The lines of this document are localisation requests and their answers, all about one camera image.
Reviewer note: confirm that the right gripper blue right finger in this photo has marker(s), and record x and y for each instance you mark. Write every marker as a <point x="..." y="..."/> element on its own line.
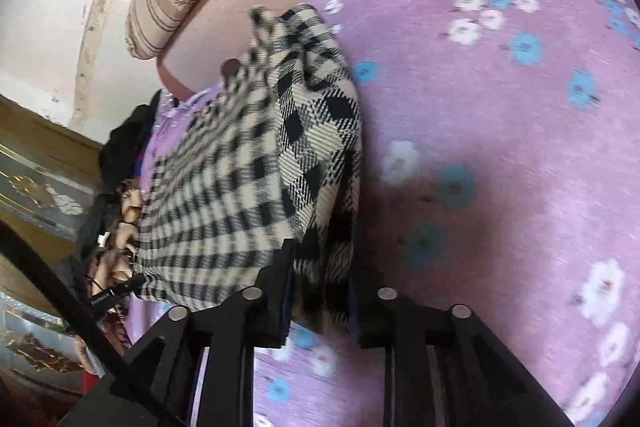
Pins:
<point x="375" y="311"/>

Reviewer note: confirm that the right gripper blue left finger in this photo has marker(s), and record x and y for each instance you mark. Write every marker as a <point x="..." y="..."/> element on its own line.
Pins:
<point x="271" y="313"/>

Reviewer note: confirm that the black cream checked shirt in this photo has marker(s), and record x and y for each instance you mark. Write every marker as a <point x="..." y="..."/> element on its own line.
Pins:
<point x="275" y="156"/>

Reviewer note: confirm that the brown beige patterned blanket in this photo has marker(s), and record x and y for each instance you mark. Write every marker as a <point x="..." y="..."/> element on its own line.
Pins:
<point x="112" y="261"/>

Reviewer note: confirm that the black garment pile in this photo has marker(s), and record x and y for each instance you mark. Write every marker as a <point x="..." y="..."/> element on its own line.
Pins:
<point x="119" y="159"/>

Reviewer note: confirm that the wooden glass wardrobe door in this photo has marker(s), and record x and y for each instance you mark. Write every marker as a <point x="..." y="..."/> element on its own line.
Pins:
<point x="49" y="176"/>

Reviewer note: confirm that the purple floral bed sheet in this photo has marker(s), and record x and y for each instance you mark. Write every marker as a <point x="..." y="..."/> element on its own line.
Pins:
<point x="501" y="166"/>

